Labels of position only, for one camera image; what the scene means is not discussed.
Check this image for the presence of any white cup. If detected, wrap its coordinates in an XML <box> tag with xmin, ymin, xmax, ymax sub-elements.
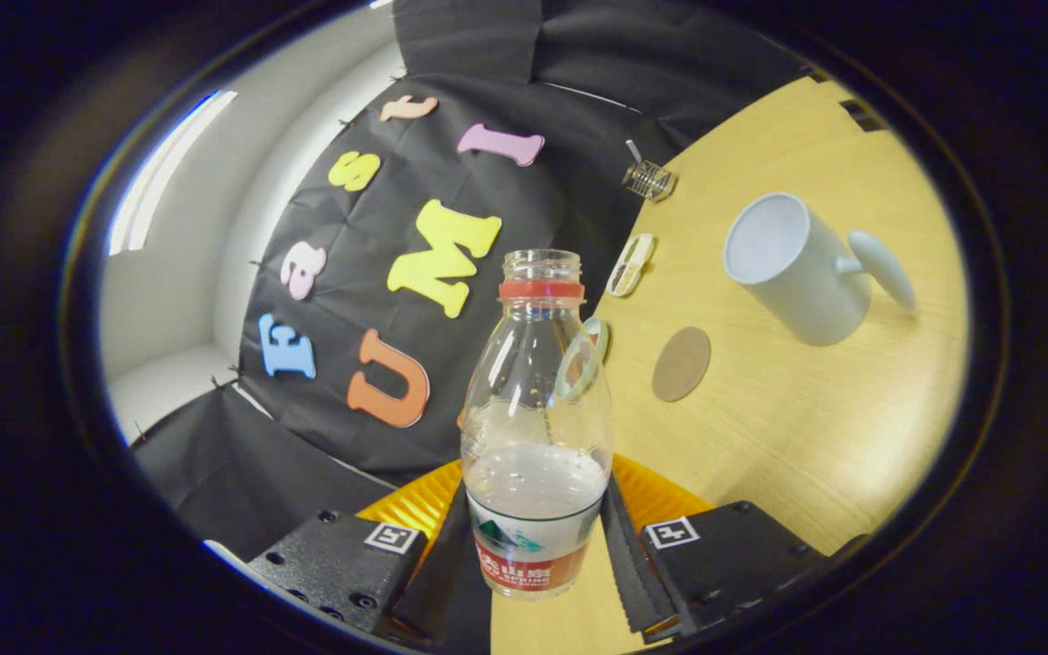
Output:
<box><xmin>723</xmin><ymin>192</ymin><xmax>917</xmax><ymax>348</ymax></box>

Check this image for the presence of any black backdrop cloth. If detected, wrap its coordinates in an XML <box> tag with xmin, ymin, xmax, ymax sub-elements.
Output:
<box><xmin>128</xmin><ymin>0</ymin><xmax>816</xmax><ymax>565</ymax></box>

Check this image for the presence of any wire mesh holder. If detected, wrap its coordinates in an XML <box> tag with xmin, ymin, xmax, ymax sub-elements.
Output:
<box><xmin>622</xmin><ymin>159</ymin><xmax>676</xmax><ymax>202</ymax></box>

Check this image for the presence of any brown round coaster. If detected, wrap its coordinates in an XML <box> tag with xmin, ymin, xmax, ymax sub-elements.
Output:
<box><xmin>651</xmin><ymin>327</ymin><xmax>712</xmax><ymax>404</ymax></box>

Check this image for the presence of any clear plastic juice bottle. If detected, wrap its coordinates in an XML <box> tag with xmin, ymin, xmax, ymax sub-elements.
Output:
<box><xmin>460</xmin><ymin>249</ymin><xmax>614</xmax><ymax>600</ymax></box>

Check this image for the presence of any black table clamp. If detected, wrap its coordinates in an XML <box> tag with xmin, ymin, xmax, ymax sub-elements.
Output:
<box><xmin>840</xmin><ymin>98</ymin><xmax>884</xmax><ymax>134</ymax></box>

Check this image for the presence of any white divided dish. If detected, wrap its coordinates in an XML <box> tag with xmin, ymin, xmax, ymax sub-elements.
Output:
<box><xmin>606</xmin><ymin>233</ymin><xmax>656</xmax><ymax>298</ymax></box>

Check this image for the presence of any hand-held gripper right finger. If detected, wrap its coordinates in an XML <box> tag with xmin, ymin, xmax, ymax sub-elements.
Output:
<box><xmin>601</xmin><ymin>453</ymin><xmax>869</xmax><ymax>645</ymax></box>

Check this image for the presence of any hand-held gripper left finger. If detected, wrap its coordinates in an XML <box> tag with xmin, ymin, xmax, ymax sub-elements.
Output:
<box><xmin>247</xmin><ymin>459</ymin><xmax>493</xmax><ymax>654</ymax></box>

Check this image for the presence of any pale green round plate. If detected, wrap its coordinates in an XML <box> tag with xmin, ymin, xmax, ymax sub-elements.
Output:
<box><xmin>553</xmin><ymin>316</ymin><xmax>610</xmax><ymax>401</ymax></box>

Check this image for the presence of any wooden table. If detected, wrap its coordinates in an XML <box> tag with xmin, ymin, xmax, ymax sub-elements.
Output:
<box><xmin>490</xmin><ymin>76</ymin><xmax>971</xmax><ymax>655</ymax></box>

